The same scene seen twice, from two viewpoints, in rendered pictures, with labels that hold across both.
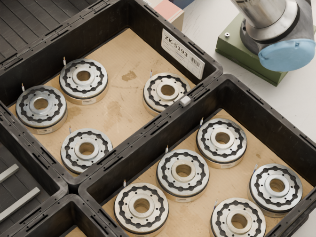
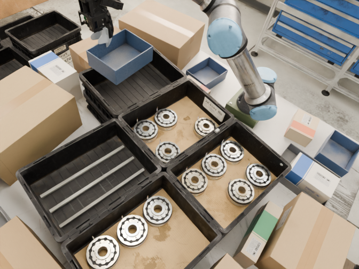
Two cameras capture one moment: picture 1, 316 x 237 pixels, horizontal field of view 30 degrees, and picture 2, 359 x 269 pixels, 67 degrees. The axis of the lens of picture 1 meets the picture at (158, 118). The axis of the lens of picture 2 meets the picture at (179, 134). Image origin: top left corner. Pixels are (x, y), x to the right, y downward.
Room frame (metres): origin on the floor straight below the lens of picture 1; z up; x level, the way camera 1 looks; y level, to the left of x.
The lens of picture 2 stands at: (-0.02, 0.12, 1.79)
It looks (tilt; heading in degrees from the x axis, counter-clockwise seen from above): 54 degrees down; 358
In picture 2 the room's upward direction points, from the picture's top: 12 degrees clockwise
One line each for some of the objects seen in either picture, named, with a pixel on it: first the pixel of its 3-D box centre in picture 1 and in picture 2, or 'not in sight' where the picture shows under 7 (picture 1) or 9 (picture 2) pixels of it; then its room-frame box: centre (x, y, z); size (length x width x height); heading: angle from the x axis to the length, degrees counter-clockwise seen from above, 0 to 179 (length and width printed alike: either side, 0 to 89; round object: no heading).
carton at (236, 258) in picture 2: not in sight; (255, 235); (0.33, -0.26, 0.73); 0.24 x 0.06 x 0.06; 152
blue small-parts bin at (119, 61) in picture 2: not in sight; (121, 55); (0.81, 0.37, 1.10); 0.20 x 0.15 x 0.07; 149
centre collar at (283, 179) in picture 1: (277, 185); (259, 174); (0.53, -0.24, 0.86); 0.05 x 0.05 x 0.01
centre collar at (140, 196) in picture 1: (141, 206); (194, 180); (0.46, 0.01, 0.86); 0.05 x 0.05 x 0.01
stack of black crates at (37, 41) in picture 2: not in sight; (52, 55); (1.54, 1.12, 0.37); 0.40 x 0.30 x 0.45; 149
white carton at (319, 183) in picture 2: not in sight; (309, 178); (0.62, -0.52, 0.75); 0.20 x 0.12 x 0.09; 57
